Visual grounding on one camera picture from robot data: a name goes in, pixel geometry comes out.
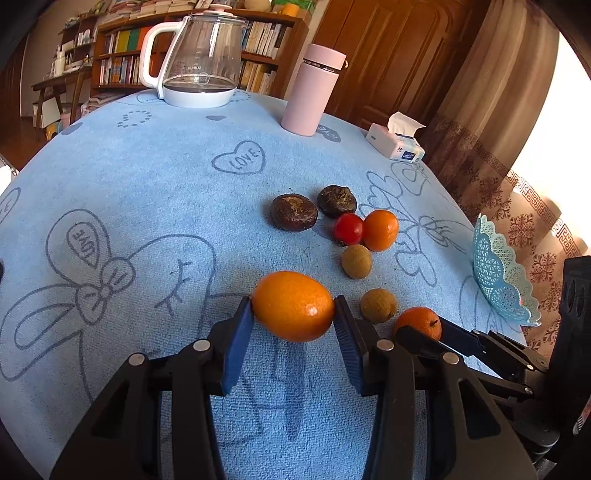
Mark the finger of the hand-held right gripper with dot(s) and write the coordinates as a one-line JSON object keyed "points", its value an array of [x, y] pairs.
{"points": [[418, 339], [461, 339]]}

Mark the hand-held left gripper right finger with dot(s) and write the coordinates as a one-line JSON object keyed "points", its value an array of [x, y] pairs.
{"points": [[346, 341]]}

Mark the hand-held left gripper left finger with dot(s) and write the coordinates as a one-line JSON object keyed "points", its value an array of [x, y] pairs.
{"points": [[238, 341]]}

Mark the dimpled tangerine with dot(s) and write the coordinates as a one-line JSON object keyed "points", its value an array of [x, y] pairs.
{"points": [[415, 321]]}

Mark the large smooth orange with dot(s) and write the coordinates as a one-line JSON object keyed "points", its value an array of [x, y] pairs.
{"points": [[293, 304]]}

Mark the light blue lattice basket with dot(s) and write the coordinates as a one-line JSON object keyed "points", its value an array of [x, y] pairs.
{"points": [[496, 267]]}

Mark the brown kiwi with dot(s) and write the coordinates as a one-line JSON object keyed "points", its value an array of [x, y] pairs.
{"points": [[356, 261]]}

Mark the red cherry tomato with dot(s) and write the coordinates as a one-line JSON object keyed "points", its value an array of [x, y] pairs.
{"points": [[348, 228]]}

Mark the small smooth orange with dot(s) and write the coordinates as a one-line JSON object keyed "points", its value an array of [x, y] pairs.
{"points": [[381, 229]]}

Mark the dark brown water chestnut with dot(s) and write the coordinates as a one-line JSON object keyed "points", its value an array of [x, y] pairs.
{"points": [[337, 200], [294, 212]]}

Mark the white tissue pack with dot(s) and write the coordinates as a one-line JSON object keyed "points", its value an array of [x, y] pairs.
{"points": [[392, 141]]}

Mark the beige patterned curtain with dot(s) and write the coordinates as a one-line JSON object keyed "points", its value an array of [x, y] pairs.
{"points": [[498, 115]]}

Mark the pink thermos bottle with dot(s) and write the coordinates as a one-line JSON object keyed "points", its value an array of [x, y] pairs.
{"points": [[309, 87]]}

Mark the brown wooden door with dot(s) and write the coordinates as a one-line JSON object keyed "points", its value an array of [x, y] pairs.
{"points": [[392, 60]]}

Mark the wooden bookshelf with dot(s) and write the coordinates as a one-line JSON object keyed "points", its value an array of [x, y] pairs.
{"points": [[295, 55]]}

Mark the wooden desk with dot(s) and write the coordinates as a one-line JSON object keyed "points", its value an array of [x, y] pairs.
{"points": [[55, 85]]}

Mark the rows of shelved books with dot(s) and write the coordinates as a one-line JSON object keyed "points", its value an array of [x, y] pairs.
{"points": [[122, 44]]}

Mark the yellow roll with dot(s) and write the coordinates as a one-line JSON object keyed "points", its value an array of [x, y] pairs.
{"points": [[290, 9]]}

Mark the beige woven pot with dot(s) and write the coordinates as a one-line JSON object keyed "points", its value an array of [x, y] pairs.
{"points": [[257, 4]]}

